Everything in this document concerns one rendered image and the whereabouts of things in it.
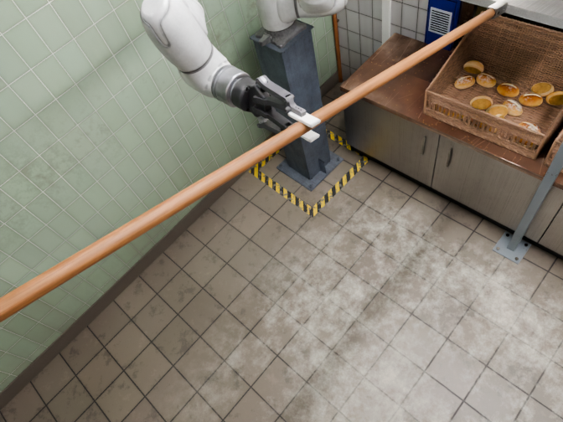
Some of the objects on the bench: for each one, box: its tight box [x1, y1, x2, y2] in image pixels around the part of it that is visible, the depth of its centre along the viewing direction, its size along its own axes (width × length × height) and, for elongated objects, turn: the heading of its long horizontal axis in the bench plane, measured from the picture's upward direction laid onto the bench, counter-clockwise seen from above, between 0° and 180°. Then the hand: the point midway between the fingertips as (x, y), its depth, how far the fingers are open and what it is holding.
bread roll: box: [476, 73, 496, 88], centre depth 212 cm, size 10×7×6 cm
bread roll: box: [497, 82, 519, 97], centre depth 207 cm, size 10×7×6 cm, turn 60°
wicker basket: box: [423, 11, 563, 160], centre depth 196 cm, size 49×56×28 cm
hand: (303, 125), depth 95 cm, fingers closed on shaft, 3 cm apart
